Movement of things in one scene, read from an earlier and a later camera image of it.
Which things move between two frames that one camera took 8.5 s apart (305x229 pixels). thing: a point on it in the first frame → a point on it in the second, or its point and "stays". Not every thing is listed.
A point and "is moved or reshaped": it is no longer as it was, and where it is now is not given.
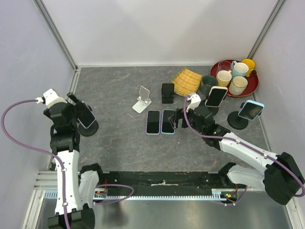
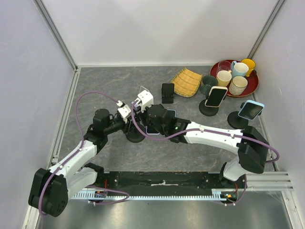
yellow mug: [251, 64] stays
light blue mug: [238, 69] stays
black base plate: [162, 182] stays
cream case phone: [216, 96] stays
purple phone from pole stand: [86, 117] → [137, 105]
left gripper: [72, 96] → [129, 126]
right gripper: [174, 119] → [142, 118]
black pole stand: [90, 131] is moved or reshaped
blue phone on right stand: [251, 109] stays
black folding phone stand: [167, 91] stays
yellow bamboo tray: [186, 82] stays
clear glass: [224, 65] stays
